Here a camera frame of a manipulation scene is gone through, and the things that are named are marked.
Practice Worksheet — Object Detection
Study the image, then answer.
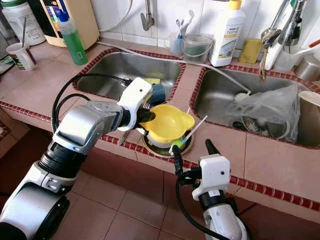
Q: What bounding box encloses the clear lidded container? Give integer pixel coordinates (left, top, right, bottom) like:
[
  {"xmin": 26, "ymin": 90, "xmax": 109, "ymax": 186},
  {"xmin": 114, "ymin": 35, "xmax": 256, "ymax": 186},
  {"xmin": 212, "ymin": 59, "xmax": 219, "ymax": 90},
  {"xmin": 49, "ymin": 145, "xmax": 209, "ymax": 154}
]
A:
[{"xmin": 275, "ymin": 45, "xmax": 306, "ymax": 75}]

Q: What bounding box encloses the white detergent bottle yellow cap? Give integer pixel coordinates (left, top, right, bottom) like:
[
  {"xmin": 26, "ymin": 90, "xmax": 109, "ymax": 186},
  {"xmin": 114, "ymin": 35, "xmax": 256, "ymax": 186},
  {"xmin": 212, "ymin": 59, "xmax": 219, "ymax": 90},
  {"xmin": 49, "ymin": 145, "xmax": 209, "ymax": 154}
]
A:
[{"xmin": 210, "ymin": 0, "xmax": 247, "ymax": 68}]

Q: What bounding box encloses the bright yellow sponge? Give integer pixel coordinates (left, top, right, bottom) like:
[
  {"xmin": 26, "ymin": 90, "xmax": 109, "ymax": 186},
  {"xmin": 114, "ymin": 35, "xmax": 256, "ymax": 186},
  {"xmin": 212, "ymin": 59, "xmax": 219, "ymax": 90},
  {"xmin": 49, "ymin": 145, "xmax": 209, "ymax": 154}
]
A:
[{"xmin": 142, "ymin": 77, "xmax": 164, "ymax": 87}]

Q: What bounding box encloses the mustard yellow sponge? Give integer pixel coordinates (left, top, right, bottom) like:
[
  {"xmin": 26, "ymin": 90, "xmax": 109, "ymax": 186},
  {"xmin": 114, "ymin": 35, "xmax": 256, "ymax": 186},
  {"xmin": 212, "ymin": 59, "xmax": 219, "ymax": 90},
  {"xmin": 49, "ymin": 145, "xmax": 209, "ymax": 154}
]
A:
[{"xmin": 239, "ymin": 38, "xmax": 264, "ymax": 64}]

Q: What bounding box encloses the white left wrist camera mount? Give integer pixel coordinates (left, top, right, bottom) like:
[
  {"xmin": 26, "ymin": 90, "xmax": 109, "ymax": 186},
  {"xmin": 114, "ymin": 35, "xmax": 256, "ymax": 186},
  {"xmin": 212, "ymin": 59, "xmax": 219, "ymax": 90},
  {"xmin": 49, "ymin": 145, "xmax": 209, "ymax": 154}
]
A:
[{"xmin": 116, "ymin": 77, "xmax": 154, "ymax": 132}]

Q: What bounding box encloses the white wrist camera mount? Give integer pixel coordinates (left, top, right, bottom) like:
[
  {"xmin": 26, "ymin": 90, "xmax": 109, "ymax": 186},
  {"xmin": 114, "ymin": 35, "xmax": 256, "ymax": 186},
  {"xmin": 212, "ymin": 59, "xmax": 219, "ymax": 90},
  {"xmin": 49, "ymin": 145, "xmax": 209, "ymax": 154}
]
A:
[
  {"xmin": 116, "ymin": 77, "xmax": 154, "ymax": 132},
  {"xmin": 191, "ymin": 154, "xmax": 232, "ymax": 202}
]

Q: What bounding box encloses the chrome wall faucet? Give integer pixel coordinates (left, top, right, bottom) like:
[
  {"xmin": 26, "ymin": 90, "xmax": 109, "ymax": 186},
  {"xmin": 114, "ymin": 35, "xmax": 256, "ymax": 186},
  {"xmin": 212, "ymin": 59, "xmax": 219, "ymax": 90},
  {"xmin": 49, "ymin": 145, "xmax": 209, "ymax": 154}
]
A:
[{"xmin": 140, "ymin": 0, "xmax": 156, "ymax": 32}]

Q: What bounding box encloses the small steel cup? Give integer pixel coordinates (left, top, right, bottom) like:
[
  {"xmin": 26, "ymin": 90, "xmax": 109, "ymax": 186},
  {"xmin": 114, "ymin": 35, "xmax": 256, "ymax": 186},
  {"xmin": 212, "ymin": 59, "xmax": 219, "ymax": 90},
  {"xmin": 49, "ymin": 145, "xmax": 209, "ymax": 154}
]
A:
[{"xmin": 294, "ymin": 52, "xmax": 320, "ymax": 82}]

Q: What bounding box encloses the blue white toothbrush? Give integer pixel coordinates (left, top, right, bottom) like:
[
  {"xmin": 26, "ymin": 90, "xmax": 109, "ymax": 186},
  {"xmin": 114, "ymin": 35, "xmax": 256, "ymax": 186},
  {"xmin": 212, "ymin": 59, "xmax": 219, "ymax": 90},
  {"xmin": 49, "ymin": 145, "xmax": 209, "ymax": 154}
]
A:
[{"xmin": 176, "ymin": 19, "xmax": 186, "ymax": 40}]

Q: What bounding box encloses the blue plastic cup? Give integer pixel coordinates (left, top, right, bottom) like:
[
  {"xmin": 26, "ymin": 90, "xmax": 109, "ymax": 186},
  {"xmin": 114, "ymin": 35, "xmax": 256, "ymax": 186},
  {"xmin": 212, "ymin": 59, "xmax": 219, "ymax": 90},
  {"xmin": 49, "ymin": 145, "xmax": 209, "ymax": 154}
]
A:
[{"xmin": 150, "ymin": 83, "xmax": 167, "ymax": 105}]

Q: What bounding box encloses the clear plastic handled cup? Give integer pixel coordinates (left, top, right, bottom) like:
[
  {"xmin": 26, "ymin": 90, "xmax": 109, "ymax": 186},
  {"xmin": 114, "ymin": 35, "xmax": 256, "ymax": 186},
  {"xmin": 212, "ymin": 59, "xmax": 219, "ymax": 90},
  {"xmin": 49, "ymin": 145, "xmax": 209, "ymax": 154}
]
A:
[{"xmin": 182, "ymin": 34, "xmax": 216, "ymax": 64}]

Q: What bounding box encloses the white stick with green end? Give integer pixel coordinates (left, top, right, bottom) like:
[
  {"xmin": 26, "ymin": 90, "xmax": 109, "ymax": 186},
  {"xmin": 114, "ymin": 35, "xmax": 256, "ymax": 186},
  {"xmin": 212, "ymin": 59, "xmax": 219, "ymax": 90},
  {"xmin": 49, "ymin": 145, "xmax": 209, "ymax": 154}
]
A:
[{"xmin": 169, "ymin": 115, "xmax": 209, "ymax": 155}]

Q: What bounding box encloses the white jar green lid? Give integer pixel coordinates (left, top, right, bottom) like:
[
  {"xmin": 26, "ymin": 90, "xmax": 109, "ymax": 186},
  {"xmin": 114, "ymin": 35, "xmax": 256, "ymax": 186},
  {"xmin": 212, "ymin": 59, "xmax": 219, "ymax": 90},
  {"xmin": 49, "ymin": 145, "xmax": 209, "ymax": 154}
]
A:
[{"xmin": 1, "ymin": 0, "xmax": 47, "ymax": 47}]

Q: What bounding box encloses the long metal stirring spoon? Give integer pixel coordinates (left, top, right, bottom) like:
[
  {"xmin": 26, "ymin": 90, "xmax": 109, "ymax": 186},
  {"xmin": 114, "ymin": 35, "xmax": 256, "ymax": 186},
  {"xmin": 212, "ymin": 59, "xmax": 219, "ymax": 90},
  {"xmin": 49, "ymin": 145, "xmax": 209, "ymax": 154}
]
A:
[{"xmin": 20, "ymin": 17, "xmax": 29, "ymax": 48}]

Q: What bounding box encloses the steel sink basin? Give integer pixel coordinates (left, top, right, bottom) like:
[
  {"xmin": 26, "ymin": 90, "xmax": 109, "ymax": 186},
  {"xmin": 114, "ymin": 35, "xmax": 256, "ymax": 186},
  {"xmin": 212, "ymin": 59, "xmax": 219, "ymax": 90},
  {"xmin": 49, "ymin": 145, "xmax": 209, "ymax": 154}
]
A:
[
  {"xmin": 190, "ymin": 66, "xmax": 320, "ymax": 148},
  {"xmin": 75, "ymin": 50, "xmax": 187, "ymax": 101}
]

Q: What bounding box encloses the white diverter hose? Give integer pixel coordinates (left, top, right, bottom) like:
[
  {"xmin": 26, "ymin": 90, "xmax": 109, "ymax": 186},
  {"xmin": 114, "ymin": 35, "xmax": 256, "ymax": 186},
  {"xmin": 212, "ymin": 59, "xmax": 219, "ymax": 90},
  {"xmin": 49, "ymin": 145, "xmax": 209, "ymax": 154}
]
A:
[{"xmin": 99, "ymin": 0, "xmax": 135, "ymax": 34}]

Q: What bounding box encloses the white toothpaste tube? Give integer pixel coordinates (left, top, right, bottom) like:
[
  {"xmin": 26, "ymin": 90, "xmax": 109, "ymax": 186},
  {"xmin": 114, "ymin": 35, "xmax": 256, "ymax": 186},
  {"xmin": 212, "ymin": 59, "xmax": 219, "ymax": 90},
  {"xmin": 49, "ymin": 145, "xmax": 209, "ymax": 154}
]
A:
[{"xmin": 183, "ymin": 10, "xmax": 196, "ymax": 36}]

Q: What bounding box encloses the green soap bottle blue cap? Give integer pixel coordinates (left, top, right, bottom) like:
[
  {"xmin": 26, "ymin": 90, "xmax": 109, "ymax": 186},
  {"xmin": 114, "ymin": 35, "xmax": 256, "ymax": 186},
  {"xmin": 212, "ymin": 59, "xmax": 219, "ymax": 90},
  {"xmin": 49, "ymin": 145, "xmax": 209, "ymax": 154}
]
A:
[{"xmin": 56, "ymin": 9, "xmax": 89, "ymax": 66}]

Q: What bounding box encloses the white printed mug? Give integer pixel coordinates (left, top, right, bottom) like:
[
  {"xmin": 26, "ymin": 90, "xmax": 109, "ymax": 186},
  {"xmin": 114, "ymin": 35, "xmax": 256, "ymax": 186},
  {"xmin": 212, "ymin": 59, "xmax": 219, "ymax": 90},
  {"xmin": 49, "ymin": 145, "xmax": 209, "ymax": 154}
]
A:
[{"xmin": 6, "ymin": 42, "xmax": 37, "ymax": 71}]

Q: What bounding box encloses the clear plastic bag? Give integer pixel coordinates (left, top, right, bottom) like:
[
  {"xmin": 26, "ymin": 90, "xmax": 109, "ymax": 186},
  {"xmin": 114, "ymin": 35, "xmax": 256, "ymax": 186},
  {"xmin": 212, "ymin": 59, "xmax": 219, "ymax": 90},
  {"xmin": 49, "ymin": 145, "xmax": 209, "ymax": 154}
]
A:
[{"xmin": 225, "ymin": 83, "xmax": 301, "ymax": 142}]

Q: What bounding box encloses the green paper slip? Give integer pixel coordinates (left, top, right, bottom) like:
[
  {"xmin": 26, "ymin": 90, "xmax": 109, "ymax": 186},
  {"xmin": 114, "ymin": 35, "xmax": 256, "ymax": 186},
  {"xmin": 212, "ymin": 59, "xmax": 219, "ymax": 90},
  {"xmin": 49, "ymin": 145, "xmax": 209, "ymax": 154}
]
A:
[{"xmin": 0, "ymin": 55, "xmax": 15, "ymax": 67}]

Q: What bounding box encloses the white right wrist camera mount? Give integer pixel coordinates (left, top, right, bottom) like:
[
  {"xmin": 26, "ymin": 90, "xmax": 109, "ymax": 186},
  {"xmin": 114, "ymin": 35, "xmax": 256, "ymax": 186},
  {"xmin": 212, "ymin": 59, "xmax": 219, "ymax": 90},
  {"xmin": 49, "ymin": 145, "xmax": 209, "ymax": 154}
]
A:
[{"xmin": 191, "ymin": 154, "xmax": 232, "ymax": 202}]

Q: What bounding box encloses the beige water ionizer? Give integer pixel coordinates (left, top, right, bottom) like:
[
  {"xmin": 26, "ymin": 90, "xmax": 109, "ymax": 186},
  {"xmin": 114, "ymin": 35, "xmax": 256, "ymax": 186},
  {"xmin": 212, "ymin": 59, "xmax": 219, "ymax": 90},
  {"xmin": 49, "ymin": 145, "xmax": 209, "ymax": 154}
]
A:
[{"xmin": 27, "ymin": 0, "xmax": 101, "ymax": 50}]

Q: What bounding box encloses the white tool red tip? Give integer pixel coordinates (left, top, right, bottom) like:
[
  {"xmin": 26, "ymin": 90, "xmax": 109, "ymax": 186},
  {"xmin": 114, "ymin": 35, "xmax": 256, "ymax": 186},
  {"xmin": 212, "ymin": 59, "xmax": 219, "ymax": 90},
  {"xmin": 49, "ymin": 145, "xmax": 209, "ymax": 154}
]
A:
[{"xmin": 292, "ymin": 40, "xmax": 320, "ymax": 58}]

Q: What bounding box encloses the clear toothbrush cup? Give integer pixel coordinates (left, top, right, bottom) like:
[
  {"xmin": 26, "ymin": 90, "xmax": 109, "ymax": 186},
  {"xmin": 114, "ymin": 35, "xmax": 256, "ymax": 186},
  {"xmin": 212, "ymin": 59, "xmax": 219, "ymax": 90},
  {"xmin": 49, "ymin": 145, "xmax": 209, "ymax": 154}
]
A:
[{"xmin": 168, "ymin": 32, "xmax": 186, "ymax": 57}]

